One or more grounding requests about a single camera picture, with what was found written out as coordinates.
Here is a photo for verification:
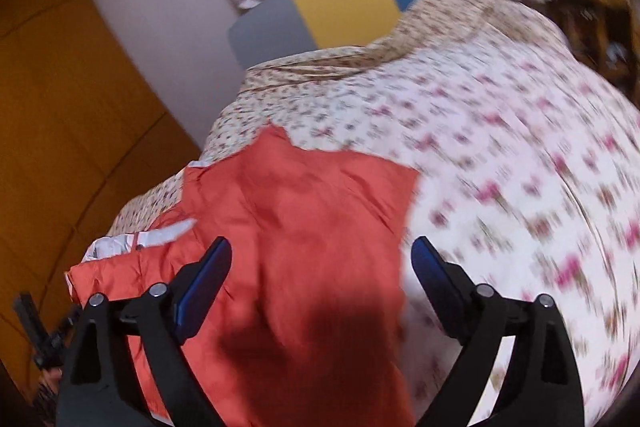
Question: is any wooden side desk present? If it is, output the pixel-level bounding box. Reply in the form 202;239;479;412
550;0;640;82

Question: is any person's left forearm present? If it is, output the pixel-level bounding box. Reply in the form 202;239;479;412
32;366;65;427

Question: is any orange quilted jacket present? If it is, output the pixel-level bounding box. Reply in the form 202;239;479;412
65;124;421;427

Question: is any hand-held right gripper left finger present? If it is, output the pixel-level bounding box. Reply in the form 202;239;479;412
59;237;233;427

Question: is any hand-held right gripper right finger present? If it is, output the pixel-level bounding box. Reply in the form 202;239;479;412
411;236;586;427

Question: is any floral bed quilt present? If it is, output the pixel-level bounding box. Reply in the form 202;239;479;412
107;0;640;427

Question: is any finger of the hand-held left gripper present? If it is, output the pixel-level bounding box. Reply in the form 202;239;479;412
12;291;83;370

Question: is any wooden wardrobe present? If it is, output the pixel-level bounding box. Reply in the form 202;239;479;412
0;0;203;388

